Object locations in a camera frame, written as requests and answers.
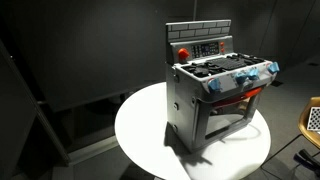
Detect grey toy stove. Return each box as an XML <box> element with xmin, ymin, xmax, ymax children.
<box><xmin>164</xmin><ymin>19</ymin><xmax>281</xmax><ymax>154</ymax></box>

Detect blue stove knob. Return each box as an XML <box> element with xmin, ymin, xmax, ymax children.
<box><xmin>248</xmin><ymin>67</ymin><xmax>261</xmax><ymax>81</ymax></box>
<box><xmin>267</xmin><ymin>61</ymin><xmax>281</xmax><ymax>75</ymax></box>
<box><xmin>207</xmin><ymin>77</ymin><xmax>222</xmax><ymax>92</ymax></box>
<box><xmin>234</xmin><ymin>72</ymin><xmax>249</xmax><ymax>85</ymax></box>

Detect red round dial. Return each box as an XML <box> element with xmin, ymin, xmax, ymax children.
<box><xmin>177</xmin><ymin>47</ymin><xmax>191</xmax><ymax>62</ymax></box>

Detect grey oven door with window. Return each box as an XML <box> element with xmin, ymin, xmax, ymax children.
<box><xmin>192</xmin><ymin>87</ymin><xmax>266</xmax><ymax>150</ymax></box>

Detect black keypad panel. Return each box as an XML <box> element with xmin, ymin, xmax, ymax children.
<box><xmin>191</xmin><ymin>41</ymin><xmax>221</xmax><ymax>59</ymax></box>

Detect black burner grates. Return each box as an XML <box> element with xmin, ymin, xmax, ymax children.
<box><xmin>181</xmin><ymin>53</ymin><xmax>266</xmax><ymax>79</ymax></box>

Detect yellow chair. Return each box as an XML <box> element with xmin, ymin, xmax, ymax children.
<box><xmin>260</xmin><ymin>96</ymin><xmax>320</xmax><ymax>180</ymax></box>

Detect black white checkerboard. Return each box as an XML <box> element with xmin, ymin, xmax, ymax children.
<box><xmin>306</xmin><ymin>106</ymin><xmax>320</xmax><ymax>132</ymax></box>

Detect red oven door handle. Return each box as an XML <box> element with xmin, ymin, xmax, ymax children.
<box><xmin>211</xmin><ymin>87</ymin><xmax>265</xmax><ymax>108</ymax></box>

